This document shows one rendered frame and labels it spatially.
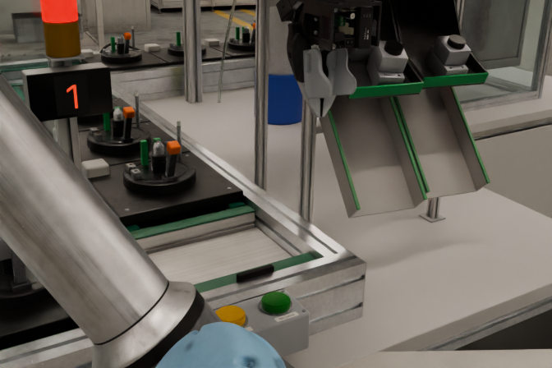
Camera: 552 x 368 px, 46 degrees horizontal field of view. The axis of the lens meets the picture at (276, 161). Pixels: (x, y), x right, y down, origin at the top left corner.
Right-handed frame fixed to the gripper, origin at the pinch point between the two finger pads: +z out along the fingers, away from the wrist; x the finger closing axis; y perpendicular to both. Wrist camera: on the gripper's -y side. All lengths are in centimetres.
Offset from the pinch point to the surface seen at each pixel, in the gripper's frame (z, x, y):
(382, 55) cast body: -2.3, 20.6, -12.3
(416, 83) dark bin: 2.4, 26.4, -10.3
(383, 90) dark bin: 3.3, 20.7, -11.6
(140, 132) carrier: 24, 0, -69
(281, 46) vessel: 14, 52, -94
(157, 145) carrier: 18.9, -5.4, -44.7
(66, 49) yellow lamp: -3.9, -24.0, -29.3
